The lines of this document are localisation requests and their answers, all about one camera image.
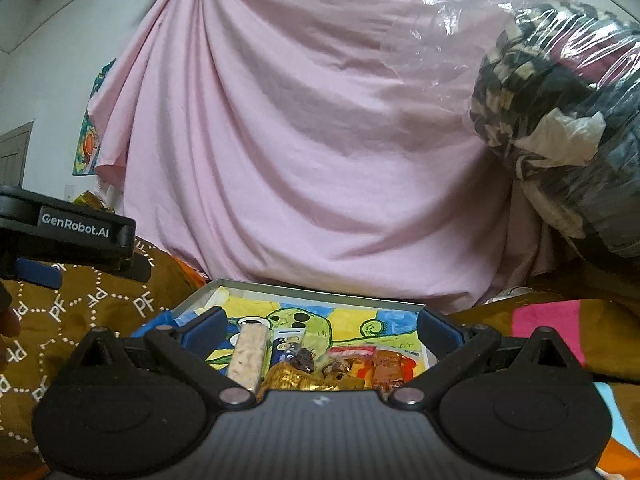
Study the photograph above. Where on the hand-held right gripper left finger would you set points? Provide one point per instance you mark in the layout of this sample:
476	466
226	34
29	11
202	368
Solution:
210	327

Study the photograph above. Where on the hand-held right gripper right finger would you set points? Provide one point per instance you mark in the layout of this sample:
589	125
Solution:
435	330

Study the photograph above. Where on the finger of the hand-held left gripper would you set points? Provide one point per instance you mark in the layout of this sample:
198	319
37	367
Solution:
37	272

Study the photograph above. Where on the red snack packet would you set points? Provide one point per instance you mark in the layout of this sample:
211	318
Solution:
390	367

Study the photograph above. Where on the grey box with colourful drawing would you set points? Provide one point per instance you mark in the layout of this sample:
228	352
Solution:
350	322

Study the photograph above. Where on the clear gold cookie packet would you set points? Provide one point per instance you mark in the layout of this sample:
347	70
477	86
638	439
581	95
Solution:
340	370
290	377

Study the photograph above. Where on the person's left hand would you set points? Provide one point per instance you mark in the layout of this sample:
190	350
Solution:
7	321

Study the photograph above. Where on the small white yellow snack packet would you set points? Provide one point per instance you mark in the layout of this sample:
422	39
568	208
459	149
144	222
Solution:
217	300

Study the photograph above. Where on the gold foil packet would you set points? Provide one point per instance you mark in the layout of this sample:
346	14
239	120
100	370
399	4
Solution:
95	203

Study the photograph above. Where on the brown patterned cloth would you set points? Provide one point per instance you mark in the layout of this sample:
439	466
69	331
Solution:
100	300

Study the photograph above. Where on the white object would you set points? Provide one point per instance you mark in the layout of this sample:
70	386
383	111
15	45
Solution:
512	292

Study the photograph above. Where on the grey door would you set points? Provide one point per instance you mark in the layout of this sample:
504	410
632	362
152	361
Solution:
12	155

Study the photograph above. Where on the colourful striped blanket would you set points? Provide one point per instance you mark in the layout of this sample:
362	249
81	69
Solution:
540	315

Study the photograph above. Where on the pink cloth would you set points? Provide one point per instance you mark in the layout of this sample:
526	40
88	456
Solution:
300	135

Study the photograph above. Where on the plastic-wrapped dark cloth bundle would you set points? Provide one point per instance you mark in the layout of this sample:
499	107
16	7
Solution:
565	110

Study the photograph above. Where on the colourful wall poster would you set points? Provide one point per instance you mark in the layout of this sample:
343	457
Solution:
87	135

